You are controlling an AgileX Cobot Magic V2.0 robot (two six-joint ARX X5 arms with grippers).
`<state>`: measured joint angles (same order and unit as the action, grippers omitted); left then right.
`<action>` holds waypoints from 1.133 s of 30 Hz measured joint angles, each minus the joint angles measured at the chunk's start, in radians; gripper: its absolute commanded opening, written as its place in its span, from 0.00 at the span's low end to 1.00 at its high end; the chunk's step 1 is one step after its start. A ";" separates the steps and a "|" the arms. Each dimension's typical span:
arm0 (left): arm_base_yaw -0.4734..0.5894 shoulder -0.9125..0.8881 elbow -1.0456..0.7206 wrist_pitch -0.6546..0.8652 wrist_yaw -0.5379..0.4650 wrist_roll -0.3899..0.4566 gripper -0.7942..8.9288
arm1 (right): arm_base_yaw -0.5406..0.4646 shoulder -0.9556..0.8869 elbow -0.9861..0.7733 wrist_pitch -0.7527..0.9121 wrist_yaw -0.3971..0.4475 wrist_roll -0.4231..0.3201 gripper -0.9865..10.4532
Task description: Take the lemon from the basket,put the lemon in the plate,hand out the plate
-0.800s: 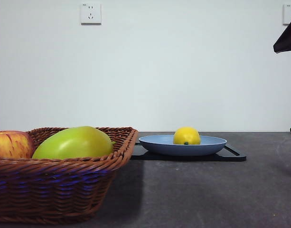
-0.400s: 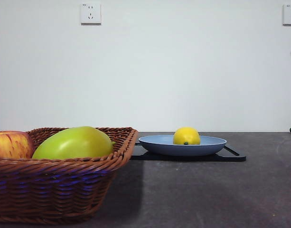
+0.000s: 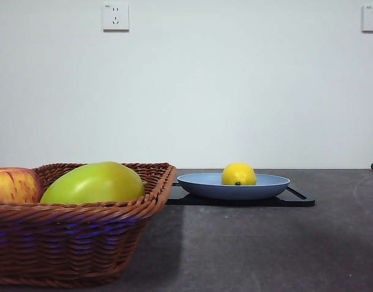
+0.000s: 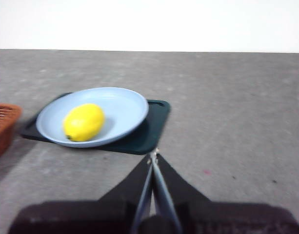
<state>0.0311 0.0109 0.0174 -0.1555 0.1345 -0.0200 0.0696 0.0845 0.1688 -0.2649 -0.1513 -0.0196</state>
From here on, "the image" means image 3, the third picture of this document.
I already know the blue plate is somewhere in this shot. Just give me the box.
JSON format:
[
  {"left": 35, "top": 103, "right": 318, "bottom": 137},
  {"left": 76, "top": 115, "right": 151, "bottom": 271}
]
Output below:
[{"left": 176, "top": 172, "right": 292, "bottom": 201}]

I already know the yellow lemon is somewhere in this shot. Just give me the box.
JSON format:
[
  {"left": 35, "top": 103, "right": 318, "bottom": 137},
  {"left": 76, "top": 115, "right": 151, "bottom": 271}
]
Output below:
[{"left": 221, "top": 162, "right": 257, "bottom": 186}]

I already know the brown wicker basket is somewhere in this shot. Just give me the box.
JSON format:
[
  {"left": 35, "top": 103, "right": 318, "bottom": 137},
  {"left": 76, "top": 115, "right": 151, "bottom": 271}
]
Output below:
[{"left": 0, "top": 162, "right": 178, "bottom": 288}]

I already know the green mango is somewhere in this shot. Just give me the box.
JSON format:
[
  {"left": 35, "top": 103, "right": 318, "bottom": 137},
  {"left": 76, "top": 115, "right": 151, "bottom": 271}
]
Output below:
[{"left": 40, "top": 161, "right": 148, "bottom": 205}]

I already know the black tray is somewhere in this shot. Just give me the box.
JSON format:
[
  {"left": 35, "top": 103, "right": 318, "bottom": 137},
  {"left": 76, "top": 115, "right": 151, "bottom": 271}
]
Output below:
[{"left": 166, "top": 181, "right": 316, "bottom": 207}]

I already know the red yellow apple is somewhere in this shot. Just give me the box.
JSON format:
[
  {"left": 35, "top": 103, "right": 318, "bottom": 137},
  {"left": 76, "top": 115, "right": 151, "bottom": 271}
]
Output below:
[{"left": 0, "top": 166, "right": 44, "bottom": 204}]

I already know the white wall socket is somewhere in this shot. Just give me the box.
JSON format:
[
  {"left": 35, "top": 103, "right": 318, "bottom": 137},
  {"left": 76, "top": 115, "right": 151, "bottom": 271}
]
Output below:
[
  {"left": 102, "top": 2, "right": 130, "bottom": 33},
  {"left": 361, "top": 5, "right": 373, "bottom": 33}
]

